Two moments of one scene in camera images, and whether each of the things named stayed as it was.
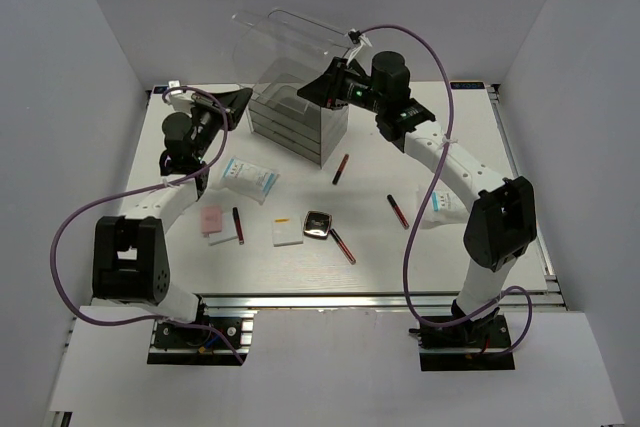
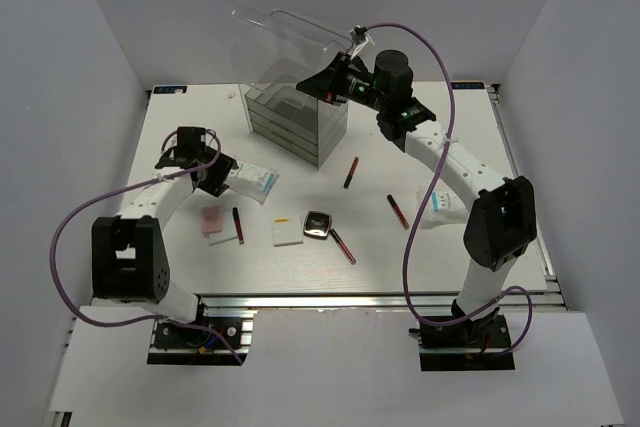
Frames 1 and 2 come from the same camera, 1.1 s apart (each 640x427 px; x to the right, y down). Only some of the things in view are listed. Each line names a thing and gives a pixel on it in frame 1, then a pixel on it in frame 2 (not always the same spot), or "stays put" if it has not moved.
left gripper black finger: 233,102 → 212,178
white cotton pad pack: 248,179 stays put
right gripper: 326,89 stays put
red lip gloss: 340,169 → 350,173
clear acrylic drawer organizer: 277,54 stays put
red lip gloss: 397,211 stays put
